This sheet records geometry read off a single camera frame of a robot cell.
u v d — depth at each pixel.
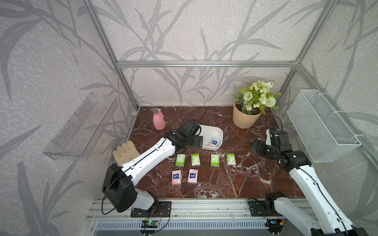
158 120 1.02
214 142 0.96
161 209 0.72
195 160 0.89
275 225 0.72
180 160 0.89
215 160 0.89
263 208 0.73
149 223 0.71
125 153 0.93
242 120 0.97
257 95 0.86
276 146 0.56
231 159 0.89
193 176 0.82
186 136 0.60
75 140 0.64
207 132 1.05
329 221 0.38
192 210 0.75
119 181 0.40
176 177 0.82
